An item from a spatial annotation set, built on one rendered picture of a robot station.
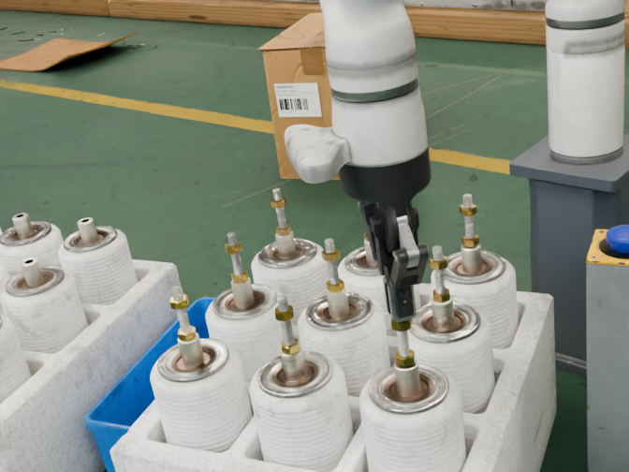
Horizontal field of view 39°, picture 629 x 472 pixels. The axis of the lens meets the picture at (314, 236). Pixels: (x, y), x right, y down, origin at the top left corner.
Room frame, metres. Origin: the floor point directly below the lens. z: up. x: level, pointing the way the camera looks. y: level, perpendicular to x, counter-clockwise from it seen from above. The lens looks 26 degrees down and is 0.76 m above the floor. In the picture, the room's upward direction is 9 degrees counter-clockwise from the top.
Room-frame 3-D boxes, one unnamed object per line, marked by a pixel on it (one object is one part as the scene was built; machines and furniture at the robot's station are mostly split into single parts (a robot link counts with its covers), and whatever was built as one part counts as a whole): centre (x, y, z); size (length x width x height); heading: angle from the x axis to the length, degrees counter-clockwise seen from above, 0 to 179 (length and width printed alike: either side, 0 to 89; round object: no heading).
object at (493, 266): (0.89, -0.17, 0.25); 0.08 x 0.08 x 0.01
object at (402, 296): (0.66, -0.07, 0.36); 0.03 x 0.01 x 0.05; 9
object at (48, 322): (1.03, 0.36, 0.16); 0.10 x 0.10 x 0.18
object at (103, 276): (1.14, 0.31, 0.16); 0.10 x 0.10 x 0.18
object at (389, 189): (0.68, -0.07, 0.45); 0.08 x 0.08 x 0.09
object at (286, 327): (0.74, 0.04, 0.30); 0.01 x 0.01 x 0.08
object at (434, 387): (0.68, -0.06, 0.25); 0.08 x 0.08 x 0.01
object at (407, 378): (0.68, -0.06, 0.26); 0.02 x 0.02 x 0.03
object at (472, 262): (0.89, -0.17, 0.26); 0.02 x 0.02 x 0.03
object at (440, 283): (0.79, -0.12, 0.30); 0.01 x 0.01 x 0.08
